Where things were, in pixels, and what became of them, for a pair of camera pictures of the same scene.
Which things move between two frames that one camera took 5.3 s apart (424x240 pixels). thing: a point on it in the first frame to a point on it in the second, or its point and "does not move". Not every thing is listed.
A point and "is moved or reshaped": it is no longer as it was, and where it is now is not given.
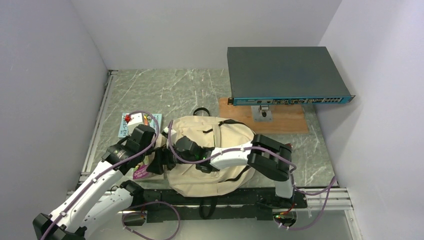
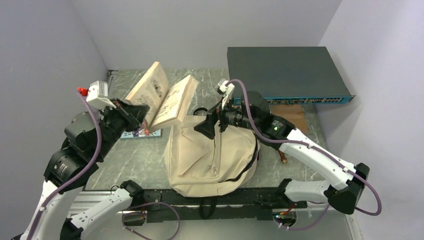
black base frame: x=251 y=204 does not move
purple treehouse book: x=141 y=173 to x=167 y=103
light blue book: x=154 y=119 is moved or reshaped
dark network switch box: x=264 y=75 does not move
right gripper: x=162 y=158 to x=207 y=126
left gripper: x=127 y=137 to x=134 y=114
